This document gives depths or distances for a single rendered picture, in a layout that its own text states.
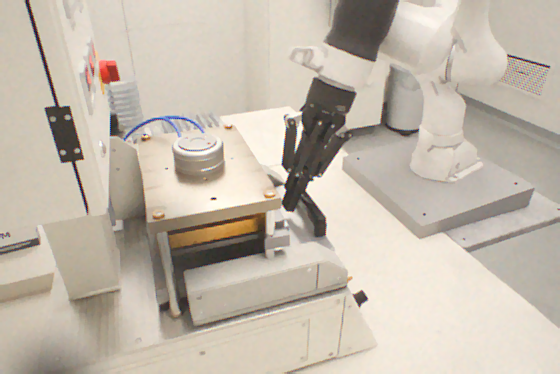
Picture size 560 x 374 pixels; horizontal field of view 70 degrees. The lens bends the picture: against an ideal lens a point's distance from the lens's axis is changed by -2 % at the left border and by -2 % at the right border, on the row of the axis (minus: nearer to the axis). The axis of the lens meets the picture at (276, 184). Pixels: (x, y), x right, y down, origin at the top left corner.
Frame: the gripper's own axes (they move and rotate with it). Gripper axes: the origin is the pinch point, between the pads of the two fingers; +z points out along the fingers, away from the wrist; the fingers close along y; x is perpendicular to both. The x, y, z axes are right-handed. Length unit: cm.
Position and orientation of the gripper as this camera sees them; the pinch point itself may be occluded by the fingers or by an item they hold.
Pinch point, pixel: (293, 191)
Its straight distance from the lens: 73.5
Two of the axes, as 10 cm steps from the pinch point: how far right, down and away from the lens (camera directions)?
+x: -3.3, -4.9, 8.1
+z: -3.2, 8.6, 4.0
